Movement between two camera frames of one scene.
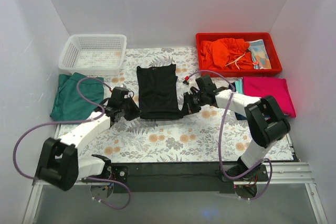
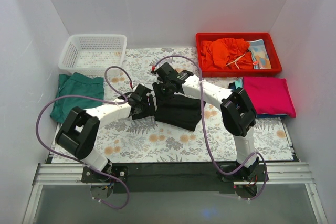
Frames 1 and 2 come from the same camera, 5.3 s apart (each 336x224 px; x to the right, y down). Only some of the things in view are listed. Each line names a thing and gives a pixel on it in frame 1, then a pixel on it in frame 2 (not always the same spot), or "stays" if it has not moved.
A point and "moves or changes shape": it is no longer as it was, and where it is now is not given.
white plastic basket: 101,55 stays
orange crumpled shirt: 226,53 stays
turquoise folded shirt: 239,85 stays
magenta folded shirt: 276,87 stays
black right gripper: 189,102 -> 163,93
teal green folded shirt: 69,105 stays
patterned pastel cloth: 259,53 stays
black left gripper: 128,108 -> 146,106
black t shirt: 157,92 moves or changes shape
